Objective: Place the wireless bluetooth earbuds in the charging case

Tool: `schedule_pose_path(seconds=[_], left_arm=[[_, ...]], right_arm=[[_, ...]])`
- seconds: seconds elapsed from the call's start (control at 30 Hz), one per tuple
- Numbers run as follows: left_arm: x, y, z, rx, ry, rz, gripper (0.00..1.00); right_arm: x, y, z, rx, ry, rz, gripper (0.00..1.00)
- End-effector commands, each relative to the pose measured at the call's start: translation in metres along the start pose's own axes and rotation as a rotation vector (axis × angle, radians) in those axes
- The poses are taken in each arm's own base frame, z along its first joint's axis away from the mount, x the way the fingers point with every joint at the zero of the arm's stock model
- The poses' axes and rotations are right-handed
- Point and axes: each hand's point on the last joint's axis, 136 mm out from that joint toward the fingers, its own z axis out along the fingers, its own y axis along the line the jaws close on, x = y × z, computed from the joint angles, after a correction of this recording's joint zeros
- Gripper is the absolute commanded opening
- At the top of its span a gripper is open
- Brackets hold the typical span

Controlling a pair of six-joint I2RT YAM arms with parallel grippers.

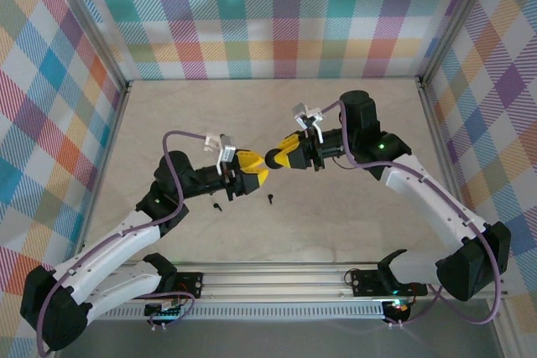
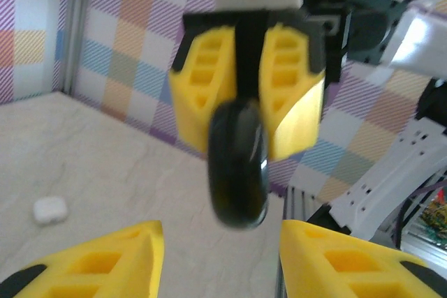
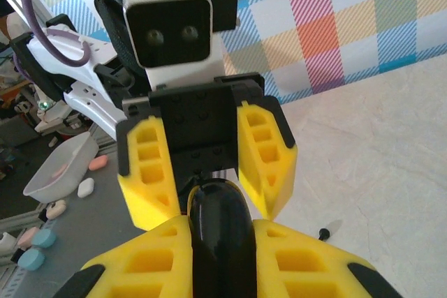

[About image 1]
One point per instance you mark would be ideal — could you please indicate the black earbud charging case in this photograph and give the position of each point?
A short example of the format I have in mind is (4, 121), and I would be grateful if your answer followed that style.
(272, 159)

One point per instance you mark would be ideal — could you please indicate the small black screw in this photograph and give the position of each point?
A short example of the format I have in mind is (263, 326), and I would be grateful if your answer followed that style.
(270, 198)

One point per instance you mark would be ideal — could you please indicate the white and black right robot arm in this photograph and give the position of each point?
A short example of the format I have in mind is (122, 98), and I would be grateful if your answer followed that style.
(428, 198)

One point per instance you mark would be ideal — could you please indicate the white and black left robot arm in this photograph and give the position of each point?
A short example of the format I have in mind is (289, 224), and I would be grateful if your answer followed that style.
(109, 249)

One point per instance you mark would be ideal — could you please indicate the green circuit board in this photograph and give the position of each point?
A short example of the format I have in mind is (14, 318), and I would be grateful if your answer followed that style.
(161, 311)

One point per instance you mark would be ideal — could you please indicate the circuit board with lit leds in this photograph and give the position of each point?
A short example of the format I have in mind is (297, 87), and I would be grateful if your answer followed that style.
(398, 307)

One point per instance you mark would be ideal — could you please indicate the aluminium frame side rail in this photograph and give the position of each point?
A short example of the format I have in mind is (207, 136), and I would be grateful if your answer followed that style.
(103, 173)
(442, 144)

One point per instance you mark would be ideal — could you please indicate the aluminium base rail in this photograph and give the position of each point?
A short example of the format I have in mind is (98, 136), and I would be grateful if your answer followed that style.
(272, 280)

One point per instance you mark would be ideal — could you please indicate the aluminium frame post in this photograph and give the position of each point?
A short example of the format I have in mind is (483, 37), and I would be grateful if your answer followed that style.
(458, 18)
(86, 22)

